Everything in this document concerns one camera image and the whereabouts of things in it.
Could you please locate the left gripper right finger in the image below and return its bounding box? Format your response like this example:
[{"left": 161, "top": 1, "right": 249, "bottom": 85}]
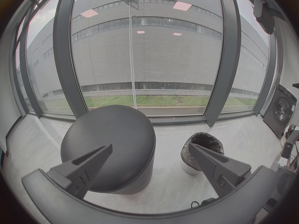
[{"left": 188, "top": 143, "right": 253, "bottom": 198}]

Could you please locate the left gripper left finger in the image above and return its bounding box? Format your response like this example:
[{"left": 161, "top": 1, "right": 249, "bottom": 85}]
[{"left": 48, "top": 143, "right": 113, "bottom": 199}]

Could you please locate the black plastic bag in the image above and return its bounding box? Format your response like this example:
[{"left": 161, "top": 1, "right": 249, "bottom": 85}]
[{"left": 181, "top": 132, "right": 225, "bottom": 170}]

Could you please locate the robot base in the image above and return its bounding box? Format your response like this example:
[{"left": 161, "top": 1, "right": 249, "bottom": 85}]
[{"left": 255, "top": 158, "right": 299, "bottom": 224}]

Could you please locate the white trash bin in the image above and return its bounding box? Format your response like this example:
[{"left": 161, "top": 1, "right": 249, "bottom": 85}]
[{"left": 180, "top": 146, "right": 203, "bottom": 175}]

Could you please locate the small black box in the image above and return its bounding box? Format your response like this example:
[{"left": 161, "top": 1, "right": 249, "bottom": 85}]
[{"left": 200, "top": 197, "right": 217, "bottom": 206}]

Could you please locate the dark grey round chair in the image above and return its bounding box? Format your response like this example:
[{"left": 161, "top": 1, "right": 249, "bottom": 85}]
[{"left": 60, "top": 104, "right": 157, "bottom": 195}]

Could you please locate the dark grey washing machine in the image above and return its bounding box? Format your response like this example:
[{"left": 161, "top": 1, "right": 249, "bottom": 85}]
[{"left": 263, "top": 83, "right": 299, "bottom": 139}]

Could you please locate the window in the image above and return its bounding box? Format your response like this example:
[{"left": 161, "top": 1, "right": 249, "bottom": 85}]
[{"left": 12, "top": 0, "right": 281, "bottom": 128}]

